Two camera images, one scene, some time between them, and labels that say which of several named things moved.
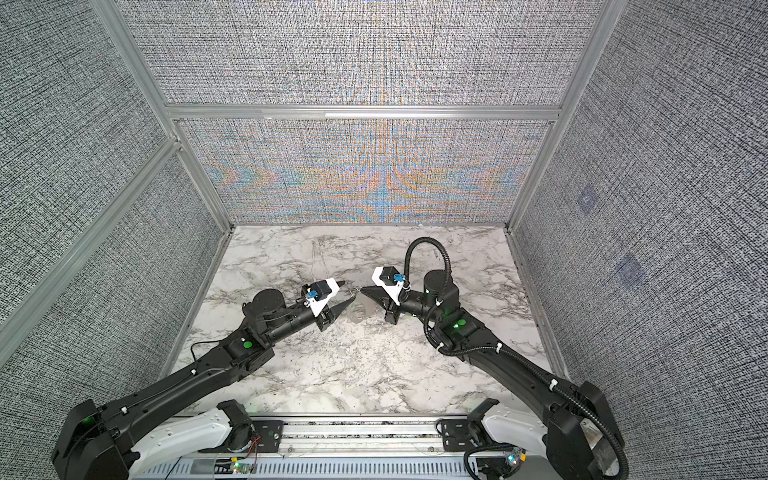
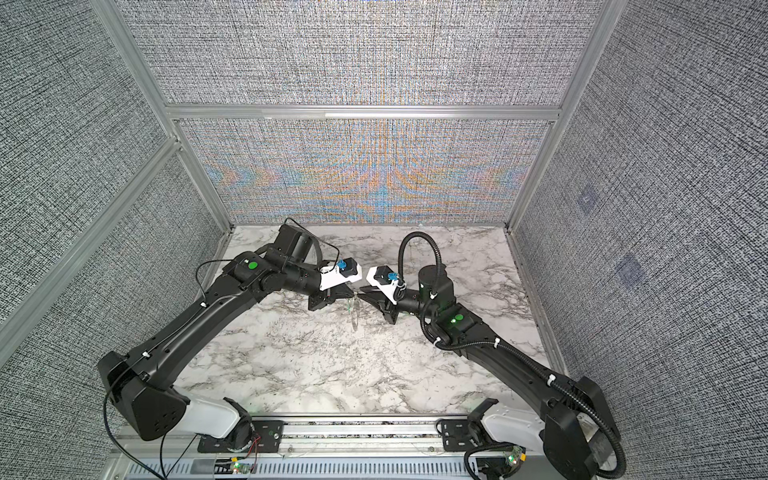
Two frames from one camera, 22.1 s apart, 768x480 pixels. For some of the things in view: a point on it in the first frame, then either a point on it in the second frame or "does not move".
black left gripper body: x=323 y=321 to x=322 y=297
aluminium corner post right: x=605 y=24 does not move
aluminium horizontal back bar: x=360 y=113 does not move
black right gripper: x=390 y=305 does not move
